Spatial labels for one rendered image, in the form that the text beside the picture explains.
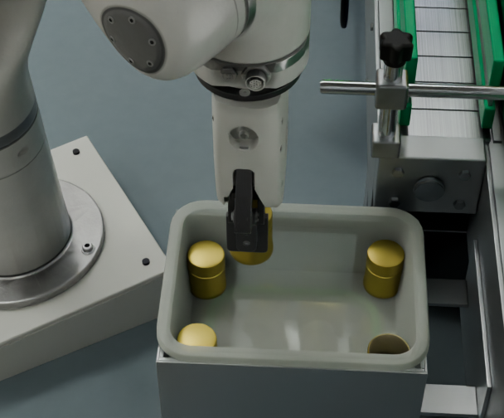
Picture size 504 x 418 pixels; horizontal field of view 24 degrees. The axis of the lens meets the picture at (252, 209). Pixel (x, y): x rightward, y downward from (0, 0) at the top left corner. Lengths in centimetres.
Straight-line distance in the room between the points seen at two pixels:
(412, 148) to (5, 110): 38
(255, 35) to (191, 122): 78
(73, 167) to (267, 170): 60
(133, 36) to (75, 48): 96
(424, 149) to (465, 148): 4
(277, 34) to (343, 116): 78
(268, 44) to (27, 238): 54
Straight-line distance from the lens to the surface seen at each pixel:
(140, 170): 149
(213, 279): 108
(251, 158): 84
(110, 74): 162
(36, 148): 121
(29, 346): 128
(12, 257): 128
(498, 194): 106
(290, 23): 78
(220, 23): 72
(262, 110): 81
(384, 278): 109
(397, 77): 101
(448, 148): 108
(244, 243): 93
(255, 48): 78
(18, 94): 117
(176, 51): 71
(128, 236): 132
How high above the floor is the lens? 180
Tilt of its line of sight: 47 degrees down
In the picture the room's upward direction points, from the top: straight up
